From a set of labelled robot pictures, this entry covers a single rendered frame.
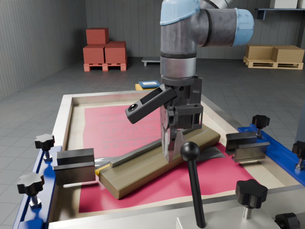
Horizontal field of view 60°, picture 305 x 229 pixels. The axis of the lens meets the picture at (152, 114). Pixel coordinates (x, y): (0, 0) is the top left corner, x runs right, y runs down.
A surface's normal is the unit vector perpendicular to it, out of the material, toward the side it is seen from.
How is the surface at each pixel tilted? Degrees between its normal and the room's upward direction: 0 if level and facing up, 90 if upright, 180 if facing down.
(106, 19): 90
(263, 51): 90
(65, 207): 0
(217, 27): 84
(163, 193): 0
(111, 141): 0
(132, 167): 11
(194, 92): 90
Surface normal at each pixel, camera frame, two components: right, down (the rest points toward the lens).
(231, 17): 0.22, -0.25
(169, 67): -0.55, 0.31
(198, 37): 0.25, 0.70
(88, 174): 0.22, 0.36
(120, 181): 0.14, -0.86
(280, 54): -0.14, 0.37
